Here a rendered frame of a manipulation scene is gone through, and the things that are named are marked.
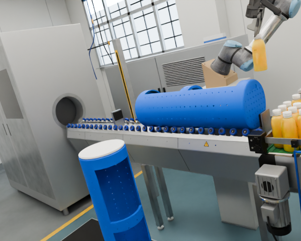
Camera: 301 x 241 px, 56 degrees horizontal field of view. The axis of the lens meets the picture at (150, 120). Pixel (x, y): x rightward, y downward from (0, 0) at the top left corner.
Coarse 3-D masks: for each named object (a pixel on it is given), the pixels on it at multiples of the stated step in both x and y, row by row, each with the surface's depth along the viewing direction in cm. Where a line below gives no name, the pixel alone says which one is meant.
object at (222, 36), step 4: (208, 36) 335; (212, 36) 333; (216, 36) 330; (220, 36) 328; (224, 36) 331; (204, 40) 339; (208, 40) 337; (212, 40) 334; (216, 40) 332; (220, 40) 330
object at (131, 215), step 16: (80, 160) 160; (96, 160) 154; (112, 160) 156; (128, 160) 169; (96, 176) 157; (112, 176) 186; (128, 176) 182; (96, 192) 160; (112, 192) 188; (128, 192) 187; (96, 208) 166; (112, 208) 189; (128, 208) 191; (112, 224) 163; (128, 224) 164; (144, 224) 187; (112, 240) 167; (128, 240) 197; (144, 240) 194
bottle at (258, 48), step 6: (258, 42) 147; (252, 48) 150; (258, 48) 147; (264, 48) 148; (252, 54) 152; (258, 54) 148; (264, 54) 148; (258, 60) 149; (264, 60) 149; (258, 66) 150; (264, 66) 150
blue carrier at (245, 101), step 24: (144, 96) 207; (168, 96) 189; (192, 96) 174; (216, 96) 161; (240, 96) 150; (264, 96) 167; (144, 120) 209; (168, 120) 192; (192, 120) 177; (216, 120) 164; (240, 120) 153
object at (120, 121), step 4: (112, 112) 248; (116, 112) 249; (120, 112) 252; (112, 116) 250; (116, 116) 249; (120, 116) 252; (116, 120) 249; (120, 120) 254; (116, 124) 251; (120, 124) 254; (124, 124) 257
